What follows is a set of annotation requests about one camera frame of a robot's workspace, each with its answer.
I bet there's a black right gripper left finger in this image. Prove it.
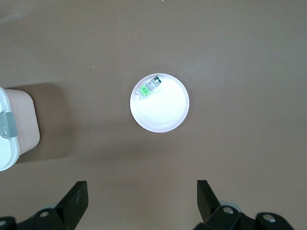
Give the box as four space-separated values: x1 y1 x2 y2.
30 181 89 230

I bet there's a brown table cover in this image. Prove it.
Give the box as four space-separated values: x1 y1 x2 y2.
0 0 307 230

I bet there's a green grey switch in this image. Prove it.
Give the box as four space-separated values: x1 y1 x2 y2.
136 76 162 101

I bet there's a pale pink round plate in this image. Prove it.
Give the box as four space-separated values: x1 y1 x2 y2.
129 72 190 133

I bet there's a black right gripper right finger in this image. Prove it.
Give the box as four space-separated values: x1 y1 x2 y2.
196 179 242 230

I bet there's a white lidded storage box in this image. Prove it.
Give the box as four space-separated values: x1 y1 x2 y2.
0 86 41 172

